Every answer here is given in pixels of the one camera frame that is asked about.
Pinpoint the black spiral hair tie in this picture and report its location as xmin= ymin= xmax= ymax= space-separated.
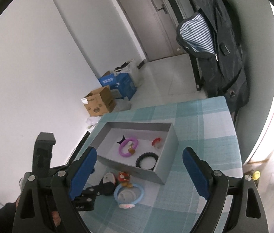
xmin=135 ymin=151 xmax=159 ymax=171

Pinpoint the grey cardboard jewelry box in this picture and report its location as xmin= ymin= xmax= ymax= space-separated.
xmin=91 ymin=122 xmax=178 ymax=184

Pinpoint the person's left hand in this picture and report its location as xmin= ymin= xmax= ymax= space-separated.
xmin=14 ymin=195 xmax=61 ymax=228

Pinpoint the yellow-capped bottle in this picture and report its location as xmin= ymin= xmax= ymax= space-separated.
xmin=244 ymin=170 xmax=261 ymax=181

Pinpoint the red mushroom charm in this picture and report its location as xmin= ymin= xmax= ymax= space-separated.
xmin=118 ymin=172 xmax=130 ymax=183

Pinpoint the brown cardboard box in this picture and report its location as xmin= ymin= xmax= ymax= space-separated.
xmin=81 ymin=86 xmax=116 ymax=116

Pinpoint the red hair clip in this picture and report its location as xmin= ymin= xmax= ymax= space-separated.
xmin=151 ymin=137 xmax=162 ymax=149

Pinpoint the blue cardboard box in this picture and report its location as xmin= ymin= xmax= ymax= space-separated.
xmin=99 ymin=72 xmax=136 ymax=100

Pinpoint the white plastic bag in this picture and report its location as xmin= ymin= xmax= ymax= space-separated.
xmin=114 ymin=59 xmax=142 ymax=87

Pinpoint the dark hanging jacket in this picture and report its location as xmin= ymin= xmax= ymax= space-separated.
xmin=176 ymin=0 xmax=249 ymax=113

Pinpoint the grey room door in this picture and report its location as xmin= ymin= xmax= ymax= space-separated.
xmin=116 ymin=0 xmax=184 ymax=62

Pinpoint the light blue hair tie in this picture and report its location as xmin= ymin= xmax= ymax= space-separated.
xmin=113 ymin=183 xmax=145 ymax=206

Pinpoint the purple hair ring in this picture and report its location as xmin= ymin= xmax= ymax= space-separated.
xmin=118 ymin=137 xmax=139 ymax=157

